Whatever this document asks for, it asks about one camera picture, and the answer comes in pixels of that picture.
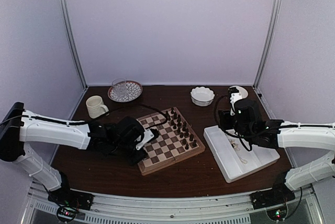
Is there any patterned brown rim plate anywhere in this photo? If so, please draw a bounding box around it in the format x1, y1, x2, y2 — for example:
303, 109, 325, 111
107, 80, 143, 103

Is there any aluminium frame post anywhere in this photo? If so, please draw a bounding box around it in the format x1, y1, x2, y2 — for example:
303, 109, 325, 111
252, 0, 286, 90
54, 0, 88, 90

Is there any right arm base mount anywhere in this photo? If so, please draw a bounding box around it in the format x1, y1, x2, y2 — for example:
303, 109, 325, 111
250, 172, 303, 222

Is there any cream round bowl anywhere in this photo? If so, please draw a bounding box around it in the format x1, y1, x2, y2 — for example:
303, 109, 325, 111
228, 85, 248, 99

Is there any white plastic divided tray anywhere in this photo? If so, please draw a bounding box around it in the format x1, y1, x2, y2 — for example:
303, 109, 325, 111
204, 126, 280, 183

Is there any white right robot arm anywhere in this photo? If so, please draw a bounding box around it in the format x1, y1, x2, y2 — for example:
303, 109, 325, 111
214, 98, 334, 204

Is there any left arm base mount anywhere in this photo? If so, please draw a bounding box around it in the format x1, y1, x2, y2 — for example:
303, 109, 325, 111
45, 172, 94, 223

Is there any pile of white chess pieces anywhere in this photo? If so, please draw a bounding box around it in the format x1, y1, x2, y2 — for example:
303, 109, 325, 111
231, 142, 240, 151

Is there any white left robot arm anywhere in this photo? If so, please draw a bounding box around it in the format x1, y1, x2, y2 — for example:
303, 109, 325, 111
1, 102, 156, 205

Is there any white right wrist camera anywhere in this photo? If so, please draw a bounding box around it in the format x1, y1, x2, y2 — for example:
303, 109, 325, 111
228, 86, 244, 116

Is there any clear drinking glass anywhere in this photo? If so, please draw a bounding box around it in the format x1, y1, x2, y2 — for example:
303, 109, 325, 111
112, 78, 127, 97

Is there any left aluminium frame post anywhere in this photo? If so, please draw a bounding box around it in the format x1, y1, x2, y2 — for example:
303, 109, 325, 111
54, 0, 88, 90

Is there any wooden chess board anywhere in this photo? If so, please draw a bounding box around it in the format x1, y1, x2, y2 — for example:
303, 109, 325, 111
138, 108, 205, 176

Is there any cream ceramic mug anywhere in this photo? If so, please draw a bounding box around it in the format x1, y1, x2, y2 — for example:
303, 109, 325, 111
86, 95, 109, 119

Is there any right aluminium frame post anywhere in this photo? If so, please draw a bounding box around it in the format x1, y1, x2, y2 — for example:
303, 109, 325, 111
252, 0, 286, 90

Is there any dark chess pieces row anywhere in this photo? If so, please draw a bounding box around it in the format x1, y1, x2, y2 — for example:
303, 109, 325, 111
162, 107, 196, 145

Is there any white scalloped bowl black rim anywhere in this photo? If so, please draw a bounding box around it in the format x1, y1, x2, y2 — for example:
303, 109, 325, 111
190, 86, 215, 107

